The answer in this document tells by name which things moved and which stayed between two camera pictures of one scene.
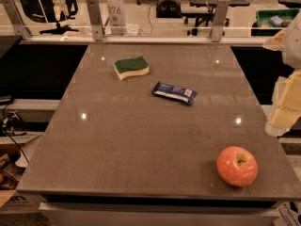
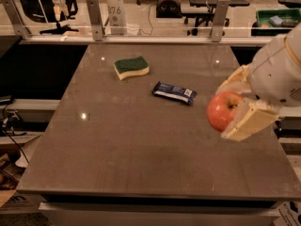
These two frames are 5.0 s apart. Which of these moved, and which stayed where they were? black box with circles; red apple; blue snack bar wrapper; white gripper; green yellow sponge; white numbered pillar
Moved: white gripper; red apple
Stayed: white numbered pillar; blue snack bar wrapper; green yellow sponge; black box with circles
